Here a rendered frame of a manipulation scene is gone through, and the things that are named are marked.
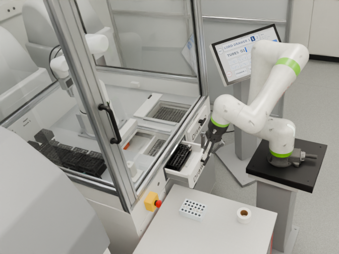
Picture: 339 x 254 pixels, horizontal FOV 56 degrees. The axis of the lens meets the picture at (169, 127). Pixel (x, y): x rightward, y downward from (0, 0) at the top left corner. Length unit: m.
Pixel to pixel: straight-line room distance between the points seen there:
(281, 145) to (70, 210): 1.24
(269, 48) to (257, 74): 0.14
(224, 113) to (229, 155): 1.65
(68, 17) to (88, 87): 0.24
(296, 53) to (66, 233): 1.24
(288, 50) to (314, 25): 2.76
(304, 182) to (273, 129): 0.32
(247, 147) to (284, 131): 1.19
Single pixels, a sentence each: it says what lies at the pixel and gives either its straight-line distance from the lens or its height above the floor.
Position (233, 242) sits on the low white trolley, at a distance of 1.62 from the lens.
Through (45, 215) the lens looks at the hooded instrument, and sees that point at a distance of 0.78.
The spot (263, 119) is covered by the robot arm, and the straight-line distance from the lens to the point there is 1.38.
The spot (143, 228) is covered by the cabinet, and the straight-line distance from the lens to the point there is 1.71.
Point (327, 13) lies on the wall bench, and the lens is 4.29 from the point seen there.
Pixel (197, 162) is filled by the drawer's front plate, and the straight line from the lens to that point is 1.72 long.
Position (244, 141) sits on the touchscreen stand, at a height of 0.26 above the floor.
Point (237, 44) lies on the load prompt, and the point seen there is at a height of 1.15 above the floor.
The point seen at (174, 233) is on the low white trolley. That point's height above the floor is 0.76.
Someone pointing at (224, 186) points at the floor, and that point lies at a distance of 2.82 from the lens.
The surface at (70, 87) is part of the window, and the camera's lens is 1.18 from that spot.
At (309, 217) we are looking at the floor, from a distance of 2.69.
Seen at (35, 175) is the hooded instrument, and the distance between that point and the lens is 0.78.
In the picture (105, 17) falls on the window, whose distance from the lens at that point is 1.20.
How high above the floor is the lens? 2.15
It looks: 38 degrees down
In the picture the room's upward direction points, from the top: 11 degrees counter-clockwise
